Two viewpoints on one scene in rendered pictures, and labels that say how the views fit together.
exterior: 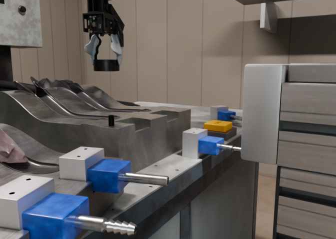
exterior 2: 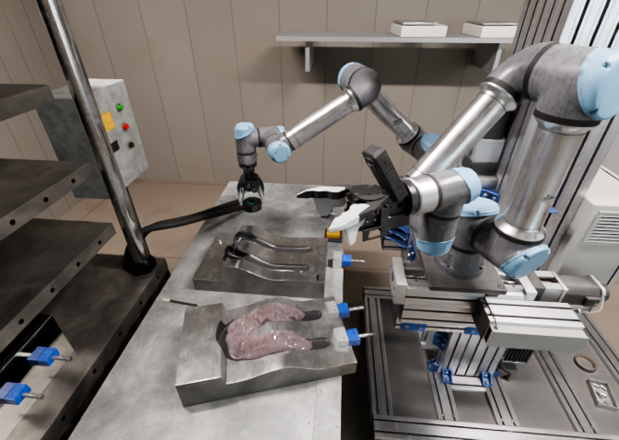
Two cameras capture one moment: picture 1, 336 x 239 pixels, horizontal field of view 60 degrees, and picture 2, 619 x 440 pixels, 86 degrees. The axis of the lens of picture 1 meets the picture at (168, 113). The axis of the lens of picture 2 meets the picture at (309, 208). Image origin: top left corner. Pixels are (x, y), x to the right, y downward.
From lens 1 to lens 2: 0.97 m
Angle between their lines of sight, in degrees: 34
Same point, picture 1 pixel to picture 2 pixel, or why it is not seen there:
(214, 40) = (251, 64)
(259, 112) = (400, 294)
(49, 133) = (276, 284)
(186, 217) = not seen: hidden behind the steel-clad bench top
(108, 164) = (342, 307)
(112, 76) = not seen: hidden behind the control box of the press
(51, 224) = (356, 341)
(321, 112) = (415, 294)
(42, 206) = (350, 337)
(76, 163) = (335, 313)
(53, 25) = (20, 43)
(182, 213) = not seen: hidden behind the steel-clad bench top
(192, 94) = (233, 121)
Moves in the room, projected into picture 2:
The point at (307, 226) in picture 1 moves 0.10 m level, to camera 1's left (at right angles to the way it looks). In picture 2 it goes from (409, 315) to (385, 326)
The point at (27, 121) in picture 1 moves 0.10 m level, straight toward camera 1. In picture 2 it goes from (257, 280) to (277, 292)
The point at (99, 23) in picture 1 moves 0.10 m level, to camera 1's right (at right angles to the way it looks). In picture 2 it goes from (254, 188) to (277, 182)
